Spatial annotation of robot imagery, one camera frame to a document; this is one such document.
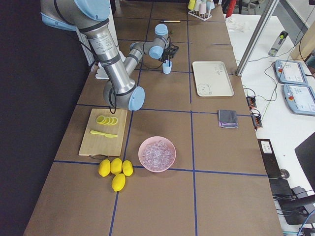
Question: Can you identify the wooden cutting board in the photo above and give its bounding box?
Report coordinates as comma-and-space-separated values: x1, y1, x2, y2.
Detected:
79, 108, 127, 156

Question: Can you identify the grey purple folded cloth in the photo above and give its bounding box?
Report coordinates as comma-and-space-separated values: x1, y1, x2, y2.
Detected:
218, 110, 238, 128

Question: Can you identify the black power strip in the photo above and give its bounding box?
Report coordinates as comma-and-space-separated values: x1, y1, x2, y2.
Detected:
246, 96, 256, 109
251, 113, 263, 129

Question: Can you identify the blue teach pendant tablet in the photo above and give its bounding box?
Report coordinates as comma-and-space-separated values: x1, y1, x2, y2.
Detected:
275, 59, 308, 85
283, 84, 315, 116

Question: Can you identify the yellow plastic knife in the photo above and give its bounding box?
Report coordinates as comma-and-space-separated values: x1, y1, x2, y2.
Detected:
90, 130, 118, 138

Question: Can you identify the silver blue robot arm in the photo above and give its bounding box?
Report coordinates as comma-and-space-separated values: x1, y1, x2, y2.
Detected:
40, 0, 179, 111

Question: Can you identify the pink cup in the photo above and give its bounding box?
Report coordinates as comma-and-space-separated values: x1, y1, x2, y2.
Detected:
199, 2, 207, 14

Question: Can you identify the pink bowl of ice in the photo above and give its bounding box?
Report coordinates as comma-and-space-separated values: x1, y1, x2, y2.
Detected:
138, 136, 176, 173

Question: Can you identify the white cup rack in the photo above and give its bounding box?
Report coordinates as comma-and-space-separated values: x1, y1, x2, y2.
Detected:
188, 10, 212, 21

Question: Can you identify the steel muddler rod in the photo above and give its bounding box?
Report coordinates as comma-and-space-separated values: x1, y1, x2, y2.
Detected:
160, 20, 181, 24

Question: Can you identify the whole yellow lemon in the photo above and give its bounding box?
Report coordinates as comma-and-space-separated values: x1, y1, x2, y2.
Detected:
111, 173, 126, 192
110, 158, 123, 175
122, 160, 133, 177
98, 159, 111, 177

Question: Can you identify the aluminium frame post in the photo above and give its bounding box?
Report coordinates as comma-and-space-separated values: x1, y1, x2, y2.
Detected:
235, 0, 279, 76

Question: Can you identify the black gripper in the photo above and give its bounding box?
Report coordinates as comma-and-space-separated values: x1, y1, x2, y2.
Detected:
158, 43, 179, 62

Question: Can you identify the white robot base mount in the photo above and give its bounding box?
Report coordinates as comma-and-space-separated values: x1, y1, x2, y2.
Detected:
95, 64, 109, 80

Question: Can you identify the lemon slices row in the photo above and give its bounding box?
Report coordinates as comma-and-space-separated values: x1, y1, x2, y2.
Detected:
96, 115, 118, 125

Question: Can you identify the light blue plastic cup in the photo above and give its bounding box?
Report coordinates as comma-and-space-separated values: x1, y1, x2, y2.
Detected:
162, 60, 173, 74

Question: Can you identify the yellow cup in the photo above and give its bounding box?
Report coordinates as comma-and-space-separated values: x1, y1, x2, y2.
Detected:
188, 0, 196, 10

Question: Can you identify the cream bear serving tray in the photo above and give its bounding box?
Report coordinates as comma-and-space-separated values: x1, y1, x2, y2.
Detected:
192, 61, 234, 97

